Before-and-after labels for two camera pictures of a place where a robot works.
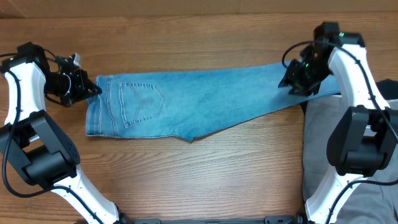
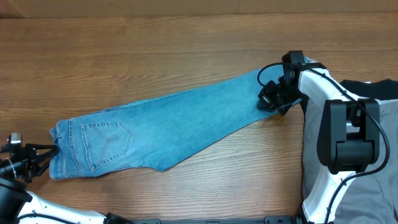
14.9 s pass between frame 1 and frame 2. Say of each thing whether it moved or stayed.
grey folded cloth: stayed
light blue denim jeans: moved
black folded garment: stayed
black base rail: stayed
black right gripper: moved
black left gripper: moved
